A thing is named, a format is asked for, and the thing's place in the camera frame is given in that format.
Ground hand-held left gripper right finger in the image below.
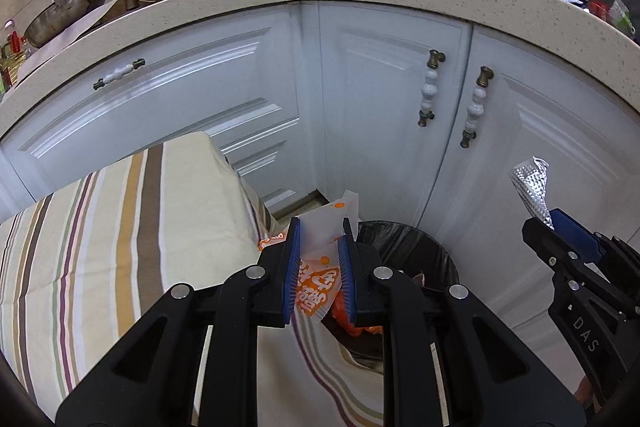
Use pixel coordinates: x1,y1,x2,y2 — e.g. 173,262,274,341
337,218,587,427

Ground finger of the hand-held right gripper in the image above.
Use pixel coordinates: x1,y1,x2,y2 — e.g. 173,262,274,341
522,217,593,280
549,208,640,266

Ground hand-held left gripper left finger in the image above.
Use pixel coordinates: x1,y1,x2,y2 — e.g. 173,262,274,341
55,217,302,427

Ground large orange plastic bag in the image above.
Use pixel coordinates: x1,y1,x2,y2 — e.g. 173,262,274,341
330,287,386,339

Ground silver foil wrapper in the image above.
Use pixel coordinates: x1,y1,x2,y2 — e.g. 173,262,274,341
508,155,556,231

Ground white dotted paper wrapper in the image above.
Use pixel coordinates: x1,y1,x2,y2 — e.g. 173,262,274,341
257,189,362,321

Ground black lined trash bin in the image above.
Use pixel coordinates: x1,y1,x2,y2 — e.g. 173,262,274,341
345,220,462,370

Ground white cabinet door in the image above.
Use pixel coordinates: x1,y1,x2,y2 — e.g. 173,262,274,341
425,29,640,360
317,1,474,233

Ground striped tablecloth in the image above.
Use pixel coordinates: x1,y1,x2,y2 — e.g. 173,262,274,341
0,131,386,427

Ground red and green packets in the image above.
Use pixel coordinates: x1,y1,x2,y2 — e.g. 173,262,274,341
586,0,637,35

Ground wide white cabinet front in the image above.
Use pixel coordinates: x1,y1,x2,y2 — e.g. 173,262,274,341
0,1,326,220

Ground metal wok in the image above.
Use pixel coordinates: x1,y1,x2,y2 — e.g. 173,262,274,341
24,0,111,48

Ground cooking oil bottle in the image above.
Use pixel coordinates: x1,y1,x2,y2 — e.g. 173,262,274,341
0,19,32,96

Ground vertical ceramic cabinet handle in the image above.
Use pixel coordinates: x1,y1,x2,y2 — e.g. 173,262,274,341
417,49,447,128
459,66,494,149

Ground horizontal ceramic cabinet handle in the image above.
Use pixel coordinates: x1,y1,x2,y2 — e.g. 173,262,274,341
93,58,147,91

